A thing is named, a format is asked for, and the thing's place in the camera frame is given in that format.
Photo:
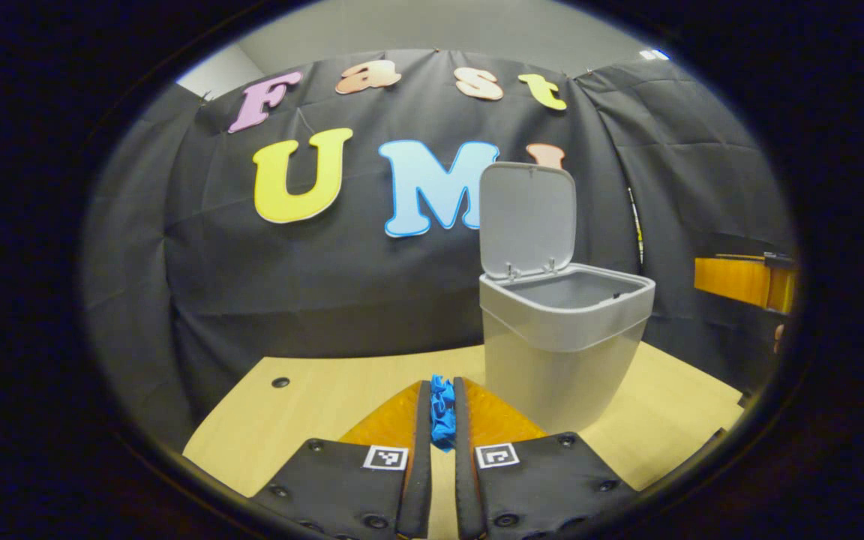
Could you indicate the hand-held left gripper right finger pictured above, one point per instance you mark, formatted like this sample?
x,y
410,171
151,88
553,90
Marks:
x,y
463,480

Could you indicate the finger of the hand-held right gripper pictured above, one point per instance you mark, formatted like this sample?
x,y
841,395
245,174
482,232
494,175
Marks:
x,y
732,279

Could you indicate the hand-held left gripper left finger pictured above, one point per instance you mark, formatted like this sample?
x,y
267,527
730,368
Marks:
x,y
423,465

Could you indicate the blue paper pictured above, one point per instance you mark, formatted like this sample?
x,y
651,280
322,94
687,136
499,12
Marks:
x,y
442,412

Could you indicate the grey desktop garbage bin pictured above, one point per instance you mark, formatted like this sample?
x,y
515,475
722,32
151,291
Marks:
x,y
559,367

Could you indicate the wooden desktop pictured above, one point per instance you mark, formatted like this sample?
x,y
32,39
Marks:
x,y
312,405

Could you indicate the ceiling light panel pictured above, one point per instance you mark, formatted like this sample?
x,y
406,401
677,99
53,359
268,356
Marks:
x,y
653,54

